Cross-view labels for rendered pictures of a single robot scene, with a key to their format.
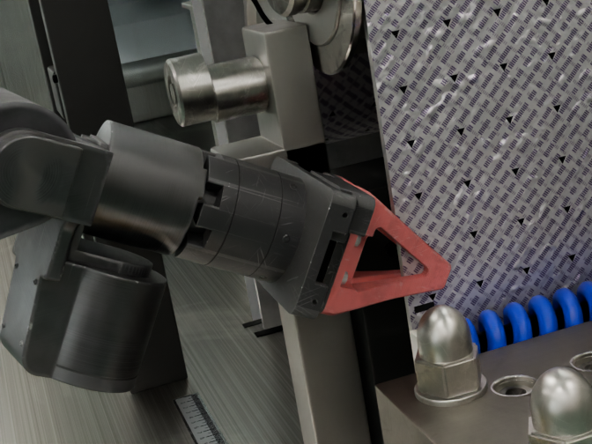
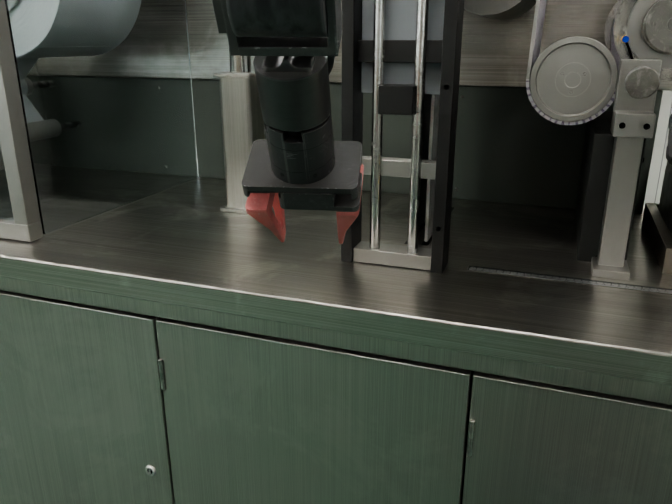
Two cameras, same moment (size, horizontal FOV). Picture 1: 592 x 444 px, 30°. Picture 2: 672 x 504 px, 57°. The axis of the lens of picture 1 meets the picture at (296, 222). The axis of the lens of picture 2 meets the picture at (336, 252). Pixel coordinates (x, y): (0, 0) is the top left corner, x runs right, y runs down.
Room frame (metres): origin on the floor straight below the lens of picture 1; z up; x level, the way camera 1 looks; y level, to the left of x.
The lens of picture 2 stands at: (0.50, 0.95, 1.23)
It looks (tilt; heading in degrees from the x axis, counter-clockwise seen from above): 19 degrees down; 305
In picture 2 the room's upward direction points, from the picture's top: straight up
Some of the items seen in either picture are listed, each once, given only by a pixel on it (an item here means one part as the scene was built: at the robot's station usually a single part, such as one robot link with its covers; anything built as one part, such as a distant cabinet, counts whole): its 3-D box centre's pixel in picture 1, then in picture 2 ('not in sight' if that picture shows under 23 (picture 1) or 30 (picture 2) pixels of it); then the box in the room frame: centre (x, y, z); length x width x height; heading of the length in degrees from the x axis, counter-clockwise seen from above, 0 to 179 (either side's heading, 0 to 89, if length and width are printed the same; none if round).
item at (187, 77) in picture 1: (188, 90); (641, 82); (0.64, 0.05, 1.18); 0.04 x 0.02 x 0.04; 15
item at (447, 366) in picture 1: (445, 348); not in sight; (0.50, -0.06, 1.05); 0.04 x 0.04 x 0.04
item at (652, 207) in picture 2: not in sight; (667, 235); (0.60, -0.17, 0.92); 0.28 x 0.04 x 0.04; 105
